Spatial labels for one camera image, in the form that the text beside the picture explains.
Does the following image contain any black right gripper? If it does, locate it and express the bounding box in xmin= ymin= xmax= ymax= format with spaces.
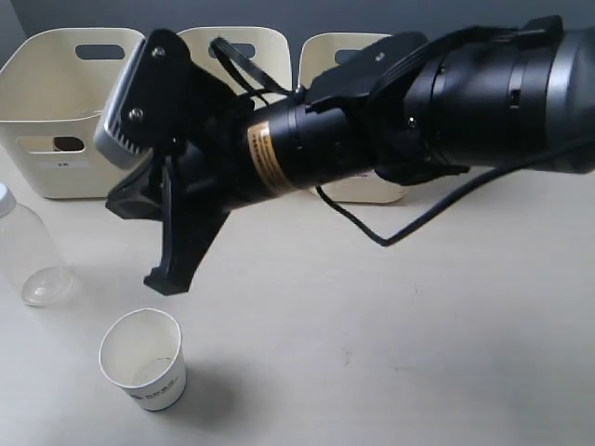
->
xmin=143 ymin=64 xmax=378 ymax=295

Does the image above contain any clear bottle white cap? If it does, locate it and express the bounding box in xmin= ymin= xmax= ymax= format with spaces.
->
xmin=1 ymin=184 xmax=74 ymax=308

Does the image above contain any white paper cup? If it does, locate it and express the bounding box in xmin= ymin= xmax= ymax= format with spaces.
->
xmin=99 ymin=308 xmax=187 ymax=412

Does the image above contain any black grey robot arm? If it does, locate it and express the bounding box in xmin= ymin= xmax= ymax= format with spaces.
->
xmin=94 ymin=16 xmax=594 ymax=295

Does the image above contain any cream bin left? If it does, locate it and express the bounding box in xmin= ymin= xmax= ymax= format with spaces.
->
xmin=1 ymin=27 xmax=143 ymax=200

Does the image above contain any cream bin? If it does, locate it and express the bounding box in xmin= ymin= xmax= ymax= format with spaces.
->
xmin=178 ymin=26 xmax=293 ymax=94
xmin=297 ymin=32 xmax=410 ymax=204
xmin=1 ymin=27 xmax=143 ymax=200

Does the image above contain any cream bin middle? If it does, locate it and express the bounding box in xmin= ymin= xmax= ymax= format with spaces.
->
xmin=178 ymin=26 xmax=293 ymax=94

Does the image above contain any cream bin right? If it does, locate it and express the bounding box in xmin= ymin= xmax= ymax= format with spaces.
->
xmin=297 ymin=32 xmax=410 ymax=204

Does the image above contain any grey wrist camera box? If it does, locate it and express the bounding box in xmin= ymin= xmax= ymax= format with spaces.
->
xmin=94 ymin=29 xmax=192 ymax=170

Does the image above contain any black cable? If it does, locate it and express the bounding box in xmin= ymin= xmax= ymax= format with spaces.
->
xmin=209 ymin=35 xmax=595 ymax=248

